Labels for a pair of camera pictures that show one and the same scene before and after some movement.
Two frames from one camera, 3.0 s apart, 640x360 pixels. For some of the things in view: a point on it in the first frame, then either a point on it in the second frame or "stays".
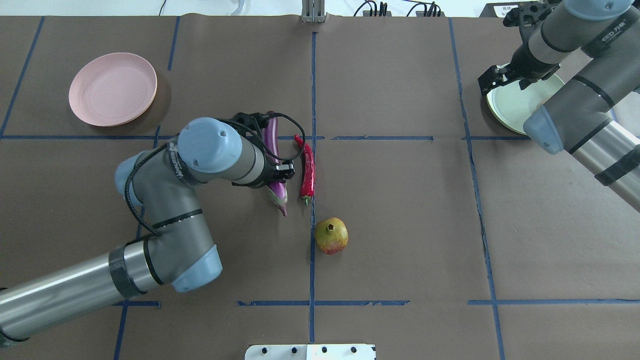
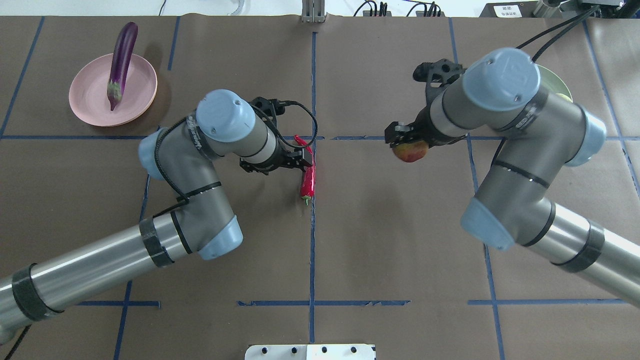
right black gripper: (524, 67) -> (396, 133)
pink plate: (113, 89) stays
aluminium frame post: (313, 11) stays
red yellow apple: (331, 235) -> (411, 151)
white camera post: (311, 352) stays
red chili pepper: (307, 178) stays
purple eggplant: (277, 190) -> (121, 63)
